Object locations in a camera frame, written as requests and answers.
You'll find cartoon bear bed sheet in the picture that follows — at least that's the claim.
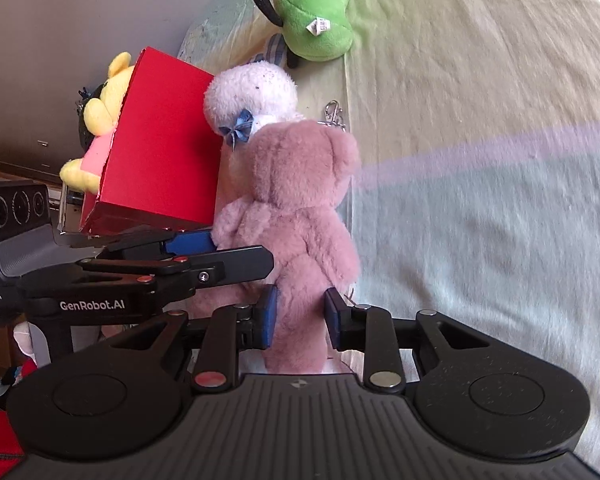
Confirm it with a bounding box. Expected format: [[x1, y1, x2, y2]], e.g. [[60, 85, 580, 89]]
[[176, 0, 600, 478]]

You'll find pink teddy bear plush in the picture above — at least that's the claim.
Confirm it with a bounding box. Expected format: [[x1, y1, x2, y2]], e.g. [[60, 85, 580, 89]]
[[187, 120, 360, 374]]

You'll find white plush bear blue bow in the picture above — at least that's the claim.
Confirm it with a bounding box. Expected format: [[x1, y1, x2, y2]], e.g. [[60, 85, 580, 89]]
[[204, 61, 304, 210]]

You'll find yellow tiger plush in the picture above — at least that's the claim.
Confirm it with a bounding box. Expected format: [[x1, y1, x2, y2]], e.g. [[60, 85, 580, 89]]
[[59, 52, 135, 195]]

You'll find green bean plush toy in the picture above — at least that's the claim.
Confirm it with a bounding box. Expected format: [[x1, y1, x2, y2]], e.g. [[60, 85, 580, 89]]
[[253, 0, 353, 68]]

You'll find red cardboard box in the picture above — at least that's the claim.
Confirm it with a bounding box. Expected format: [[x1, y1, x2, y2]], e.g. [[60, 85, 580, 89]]
[[80, 48, 222, 235]]

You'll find metal keychain clasp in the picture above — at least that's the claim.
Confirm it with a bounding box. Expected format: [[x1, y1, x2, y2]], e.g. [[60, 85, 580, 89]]
[[320, 100, 347, 130]]

